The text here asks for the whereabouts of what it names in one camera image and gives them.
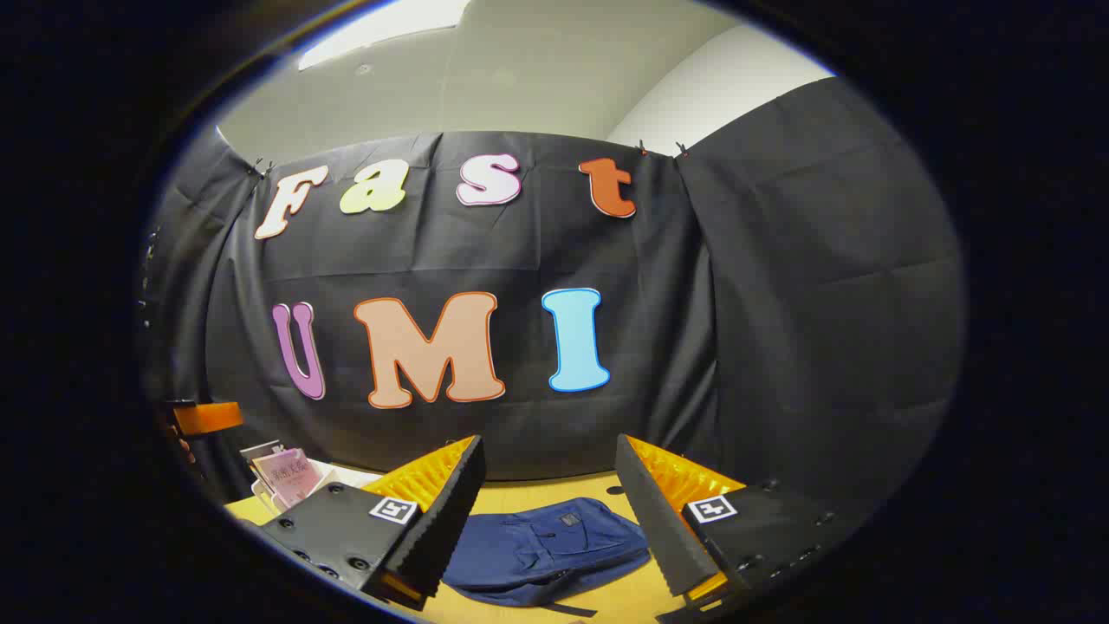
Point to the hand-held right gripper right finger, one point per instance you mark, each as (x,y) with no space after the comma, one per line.
(650,511)

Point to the pink book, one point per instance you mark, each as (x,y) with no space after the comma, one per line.
(286,477)

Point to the blue schoolbag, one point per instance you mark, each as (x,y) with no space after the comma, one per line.
(537,546)

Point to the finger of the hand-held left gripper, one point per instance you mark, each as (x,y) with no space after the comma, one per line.
(208,418)

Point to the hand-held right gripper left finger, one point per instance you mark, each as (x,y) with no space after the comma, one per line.
(450,511)

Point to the black backdrop cloth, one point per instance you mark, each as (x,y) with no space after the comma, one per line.
(780,303)

